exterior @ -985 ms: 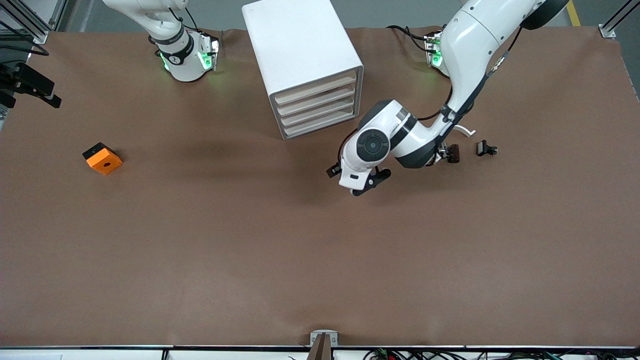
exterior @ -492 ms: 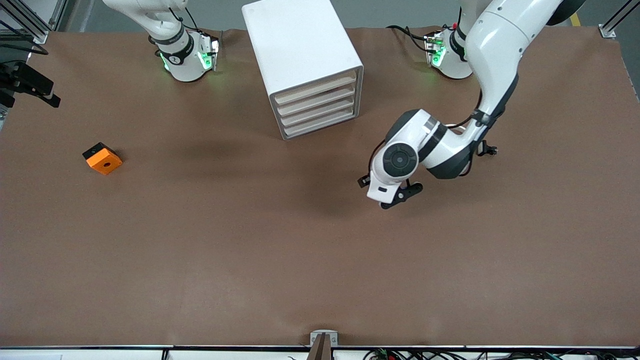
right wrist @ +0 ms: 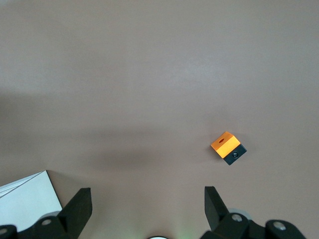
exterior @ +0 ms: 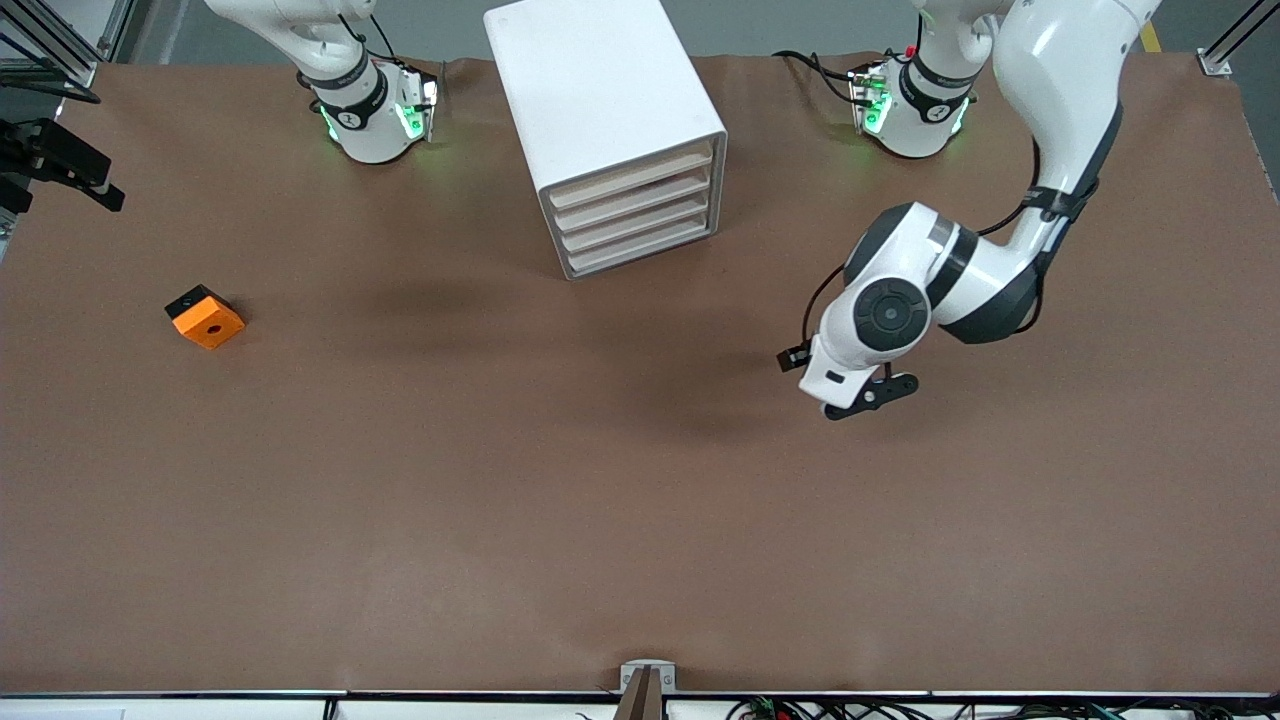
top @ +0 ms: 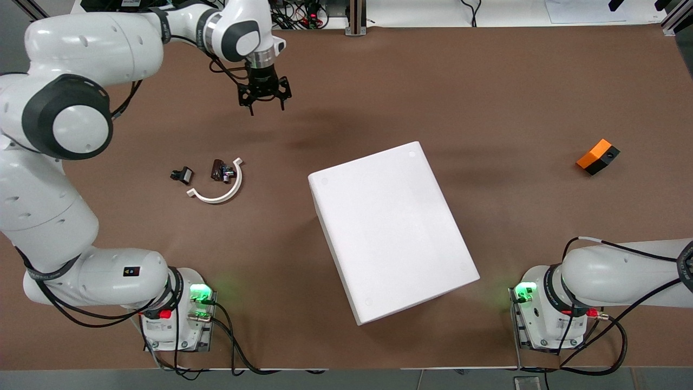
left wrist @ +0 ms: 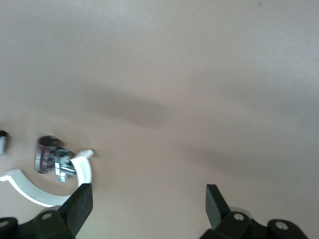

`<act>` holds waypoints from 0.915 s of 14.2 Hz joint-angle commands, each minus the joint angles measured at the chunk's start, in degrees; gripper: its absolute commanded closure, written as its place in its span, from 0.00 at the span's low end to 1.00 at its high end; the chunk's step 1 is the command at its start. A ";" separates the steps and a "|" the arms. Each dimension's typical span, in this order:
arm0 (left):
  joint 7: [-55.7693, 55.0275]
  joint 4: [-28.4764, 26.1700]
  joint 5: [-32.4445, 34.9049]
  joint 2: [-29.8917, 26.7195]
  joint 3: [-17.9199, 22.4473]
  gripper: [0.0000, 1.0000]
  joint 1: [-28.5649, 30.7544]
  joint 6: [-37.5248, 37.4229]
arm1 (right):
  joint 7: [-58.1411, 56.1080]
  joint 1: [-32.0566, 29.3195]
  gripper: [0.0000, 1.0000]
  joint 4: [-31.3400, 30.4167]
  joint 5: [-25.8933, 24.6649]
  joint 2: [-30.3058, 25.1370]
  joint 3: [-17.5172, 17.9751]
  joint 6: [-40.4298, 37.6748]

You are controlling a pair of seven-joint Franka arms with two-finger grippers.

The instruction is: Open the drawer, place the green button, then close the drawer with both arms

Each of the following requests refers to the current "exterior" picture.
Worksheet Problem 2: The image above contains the orange and black block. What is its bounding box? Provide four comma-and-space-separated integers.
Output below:
165, 284, 246, 351

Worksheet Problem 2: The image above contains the brown table mat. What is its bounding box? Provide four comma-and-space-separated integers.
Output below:
0, 52, 1280, 696

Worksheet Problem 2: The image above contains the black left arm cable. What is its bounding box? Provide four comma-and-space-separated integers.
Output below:
803, 262, 849, 349

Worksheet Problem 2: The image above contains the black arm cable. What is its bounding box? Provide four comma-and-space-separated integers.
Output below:
803, 262, 849, 349
0, 30, 101, 106

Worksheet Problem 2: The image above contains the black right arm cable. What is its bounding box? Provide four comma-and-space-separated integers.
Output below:
0, 30, 101, 106

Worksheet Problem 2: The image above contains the grey metal edge bracket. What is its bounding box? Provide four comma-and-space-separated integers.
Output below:
618, 660, 678, 693

